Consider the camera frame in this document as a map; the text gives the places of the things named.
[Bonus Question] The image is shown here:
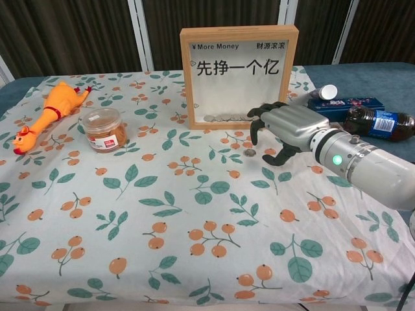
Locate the purple tube white cap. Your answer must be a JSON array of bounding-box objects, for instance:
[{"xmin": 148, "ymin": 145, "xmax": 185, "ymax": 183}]
[{"xmin": 310, "ymin": 84, "xmax": 338, "ymax": 101}]

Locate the blue rectangular carton box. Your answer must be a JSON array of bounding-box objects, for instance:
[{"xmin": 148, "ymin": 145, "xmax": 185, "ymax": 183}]
[{"xmin": 307, "ymin": 96, "xmax": 385, "ymax": 123}]

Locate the floral leaf print tablecloth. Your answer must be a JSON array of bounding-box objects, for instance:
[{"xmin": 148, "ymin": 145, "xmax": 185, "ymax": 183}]
[{"xmin": 0, "ymin": 66, "xmax": 415, "ymax": 307}]

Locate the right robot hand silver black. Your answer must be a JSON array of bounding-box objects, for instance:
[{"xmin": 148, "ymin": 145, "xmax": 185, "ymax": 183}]
[{"xmin": 246, "ymin": 101, "xmax": 331, "ymax": 168}]

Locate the cola bottle blue label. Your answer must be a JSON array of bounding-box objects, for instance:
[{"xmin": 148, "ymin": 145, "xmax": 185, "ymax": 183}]
[{"xmin": 343, "ymin": 107, "xmax": 415, "ymax": 143}]

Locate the wooden coin box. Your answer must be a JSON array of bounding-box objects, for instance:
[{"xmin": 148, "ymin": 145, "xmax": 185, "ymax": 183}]
[{"xmin": 180, "ymin": 27, "xmax": 300, "ymax": 131}]

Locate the dark ribbed partition panel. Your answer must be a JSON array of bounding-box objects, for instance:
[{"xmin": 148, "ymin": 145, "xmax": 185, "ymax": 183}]
[
  {"xmin": 0, "ymin": 0, "xmax": 143, "ymax": 84},
  {"xmin": 333, "ymin": 0, "xmax": 415, "ymax": 65},
  {"xmin": 128, "ymin": 0, "xmax": 353, "ymax": 71}
]

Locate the orange rubber chicken toy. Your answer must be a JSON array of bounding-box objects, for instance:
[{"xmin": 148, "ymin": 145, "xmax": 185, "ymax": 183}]
[{"xmin": 12, "ymin": 81, "xmax": 95, "ymax": 156}]

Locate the clear plastic jar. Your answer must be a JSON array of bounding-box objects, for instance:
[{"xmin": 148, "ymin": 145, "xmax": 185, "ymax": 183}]
[{"xmin": 82, "ymin": 108, "xmax": 128, "ymax": 152}]

